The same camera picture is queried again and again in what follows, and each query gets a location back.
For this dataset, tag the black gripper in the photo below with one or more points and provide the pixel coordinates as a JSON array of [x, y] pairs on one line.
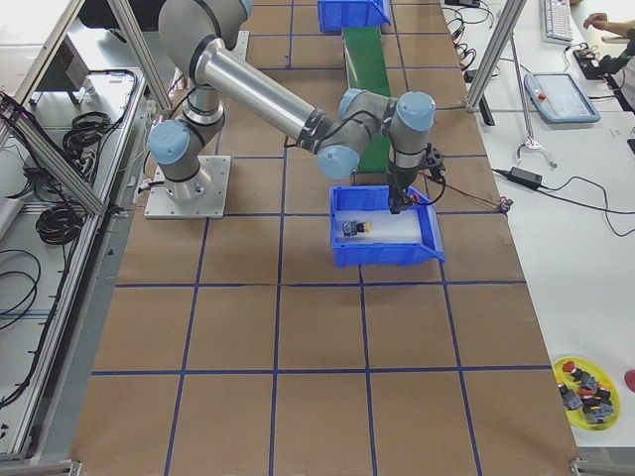
[[398, 179]]

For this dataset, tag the yellow push button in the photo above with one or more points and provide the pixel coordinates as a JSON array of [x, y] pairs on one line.
[[353, 228]]

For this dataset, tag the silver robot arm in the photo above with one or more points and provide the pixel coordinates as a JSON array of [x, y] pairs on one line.
[[199, 36]]

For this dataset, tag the yellow plate of buttons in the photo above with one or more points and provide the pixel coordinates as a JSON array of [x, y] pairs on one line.
[[589, 397]]

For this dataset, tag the white foam pad right bin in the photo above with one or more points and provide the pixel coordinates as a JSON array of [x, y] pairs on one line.
[[385, 227]]

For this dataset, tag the right blue plastic bin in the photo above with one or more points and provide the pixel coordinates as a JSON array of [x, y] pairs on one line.
[[375, 197]]

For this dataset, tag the blue plastic bin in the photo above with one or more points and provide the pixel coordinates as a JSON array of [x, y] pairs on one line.
[[375, 197], [334, 15]]

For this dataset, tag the black power adapter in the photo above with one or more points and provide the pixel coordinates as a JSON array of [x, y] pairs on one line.
[[525, 178]]

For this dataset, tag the green conveyor belt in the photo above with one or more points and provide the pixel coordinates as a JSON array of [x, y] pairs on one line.
[[366, 69]]

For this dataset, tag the grabber reaching tool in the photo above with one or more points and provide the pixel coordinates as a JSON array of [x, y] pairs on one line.
[[531, 145]]

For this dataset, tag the teach pendant tablet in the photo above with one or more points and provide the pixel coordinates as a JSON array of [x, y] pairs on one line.
[[559, 99]]

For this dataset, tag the left blue plastic bin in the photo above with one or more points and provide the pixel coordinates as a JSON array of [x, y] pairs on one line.
[[334, 15]]

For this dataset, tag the white keyboard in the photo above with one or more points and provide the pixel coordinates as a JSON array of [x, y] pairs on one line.
[[556, 21]]

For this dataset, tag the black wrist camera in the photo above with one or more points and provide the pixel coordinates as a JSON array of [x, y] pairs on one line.
[[434, 163]]

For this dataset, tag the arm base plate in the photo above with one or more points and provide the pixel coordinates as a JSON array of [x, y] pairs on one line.
[[202, 196], [241, 47]]

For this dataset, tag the aluminium frame post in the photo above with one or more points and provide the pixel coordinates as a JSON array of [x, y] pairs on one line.
[[501, 34]]

